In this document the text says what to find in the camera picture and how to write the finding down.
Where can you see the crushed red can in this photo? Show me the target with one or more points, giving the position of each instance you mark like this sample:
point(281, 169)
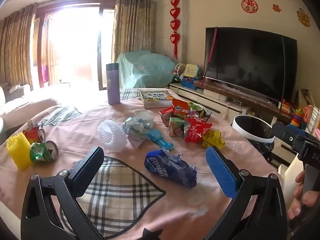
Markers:
point(32, 132)

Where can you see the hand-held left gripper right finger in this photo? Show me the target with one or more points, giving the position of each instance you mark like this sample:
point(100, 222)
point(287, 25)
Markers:
point(221, 172)

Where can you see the white ball toy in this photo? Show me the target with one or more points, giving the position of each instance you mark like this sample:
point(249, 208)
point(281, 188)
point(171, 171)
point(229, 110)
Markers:
point(180, 72)

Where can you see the red heart hanging decoration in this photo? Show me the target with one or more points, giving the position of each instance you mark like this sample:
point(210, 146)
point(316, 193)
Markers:
point(175, 25)

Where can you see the white box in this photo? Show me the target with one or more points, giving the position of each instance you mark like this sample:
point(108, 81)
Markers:
point(287, 175)

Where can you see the colourful activity cube toy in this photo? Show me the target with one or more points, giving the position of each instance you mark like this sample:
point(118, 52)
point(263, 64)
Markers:
point(192, 71)

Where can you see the blue snack bag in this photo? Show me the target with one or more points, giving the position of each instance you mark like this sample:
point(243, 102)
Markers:
point(167, 167)

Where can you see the blue plastic scoop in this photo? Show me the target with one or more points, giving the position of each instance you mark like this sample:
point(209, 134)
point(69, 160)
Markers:
point(158, 140)

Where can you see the black television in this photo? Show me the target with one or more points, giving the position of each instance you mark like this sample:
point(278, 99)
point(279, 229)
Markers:
point(250, 62)

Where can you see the green red juice carton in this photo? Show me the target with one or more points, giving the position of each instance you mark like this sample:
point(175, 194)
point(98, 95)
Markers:
point(176, 127)

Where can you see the golden wall sticker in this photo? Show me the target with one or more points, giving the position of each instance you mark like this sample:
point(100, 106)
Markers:
point(303, 17)

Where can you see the blue toy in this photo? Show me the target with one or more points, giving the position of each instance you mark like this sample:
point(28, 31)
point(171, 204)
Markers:
point(190, 83)

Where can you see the teal furniture cover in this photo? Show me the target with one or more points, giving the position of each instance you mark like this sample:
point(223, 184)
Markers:
point(147, 70)

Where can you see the red plastic wrapper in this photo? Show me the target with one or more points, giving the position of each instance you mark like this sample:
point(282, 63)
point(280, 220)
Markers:
point(196, 130)

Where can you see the green snack packet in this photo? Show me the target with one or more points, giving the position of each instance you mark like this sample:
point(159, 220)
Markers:
point(201, 110)

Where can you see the thick colourful book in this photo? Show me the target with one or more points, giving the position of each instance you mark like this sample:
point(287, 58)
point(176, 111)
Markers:
point(156, 98)

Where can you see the crushed green can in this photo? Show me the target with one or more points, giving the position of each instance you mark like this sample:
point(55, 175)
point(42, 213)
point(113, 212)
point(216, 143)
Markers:
point(42, 152)

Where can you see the paper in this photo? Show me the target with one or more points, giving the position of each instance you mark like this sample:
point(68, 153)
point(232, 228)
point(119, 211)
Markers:
point(136, 132)

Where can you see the red orange snack packet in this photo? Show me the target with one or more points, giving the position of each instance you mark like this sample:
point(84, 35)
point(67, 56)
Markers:
point(180, 108)

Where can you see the yellow plastic wrapper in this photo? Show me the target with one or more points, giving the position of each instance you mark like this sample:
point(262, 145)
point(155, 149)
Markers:
point(213, 140)

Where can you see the light sofa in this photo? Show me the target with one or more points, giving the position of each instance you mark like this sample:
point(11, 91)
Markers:
point(22, 105)

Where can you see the person's right hand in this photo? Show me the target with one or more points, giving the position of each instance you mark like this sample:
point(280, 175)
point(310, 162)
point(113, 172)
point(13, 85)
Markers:
point(296, 205)

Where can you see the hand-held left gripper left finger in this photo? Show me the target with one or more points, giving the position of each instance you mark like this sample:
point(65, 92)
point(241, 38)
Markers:
point(87, 165)

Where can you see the red white carton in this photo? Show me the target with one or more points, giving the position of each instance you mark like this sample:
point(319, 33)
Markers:
point(166, 116)

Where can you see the beige patterned curtain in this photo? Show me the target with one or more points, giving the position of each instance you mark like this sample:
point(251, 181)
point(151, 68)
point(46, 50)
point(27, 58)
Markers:
point(132, 27)
point(16, 50)

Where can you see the white brown television stand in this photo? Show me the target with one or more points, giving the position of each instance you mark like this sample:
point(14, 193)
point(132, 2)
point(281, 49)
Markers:
point(200, 97)

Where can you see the purple thermos bottle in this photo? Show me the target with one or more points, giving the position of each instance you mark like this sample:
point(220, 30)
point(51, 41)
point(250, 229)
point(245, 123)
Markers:
point(113, 85)

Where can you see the white foam fruit net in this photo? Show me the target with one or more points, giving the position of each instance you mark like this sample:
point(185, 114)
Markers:
point(111, 136)

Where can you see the small red wall sticker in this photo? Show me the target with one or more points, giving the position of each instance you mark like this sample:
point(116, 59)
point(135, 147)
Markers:
point(276, 8)

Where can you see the orange toy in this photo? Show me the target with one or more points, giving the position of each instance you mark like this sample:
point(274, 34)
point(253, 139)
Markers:
point(307, 115)

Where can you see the red toy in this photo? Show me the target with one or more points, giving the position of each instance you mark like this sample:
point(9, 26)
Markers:
point(287, 107)

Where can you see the sheer brown curtain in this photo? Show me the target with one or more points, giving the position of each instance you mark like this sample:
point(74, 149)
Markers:
point(48, 50)

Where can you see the pink hanging cloth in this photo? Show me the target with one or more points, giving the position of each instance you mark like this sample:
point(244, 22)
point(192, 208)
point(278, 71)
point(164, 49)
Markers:
point(45, 73)

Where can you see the round red wall sticker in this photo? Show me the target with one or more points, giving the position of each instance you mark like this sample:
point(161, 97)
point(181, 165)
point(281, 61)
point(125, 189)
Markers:
point(249, 5)

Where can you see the plaid placemat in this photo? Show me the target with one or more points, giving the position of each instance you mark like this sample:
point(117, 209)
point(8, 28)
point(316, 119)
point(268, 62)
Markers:
point(130, 94)
point(61, 115)
point(117, 192)

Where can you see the stacking rings toy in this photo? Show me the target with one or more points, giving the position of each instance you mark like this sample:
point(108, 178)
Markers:
point(296, 117)

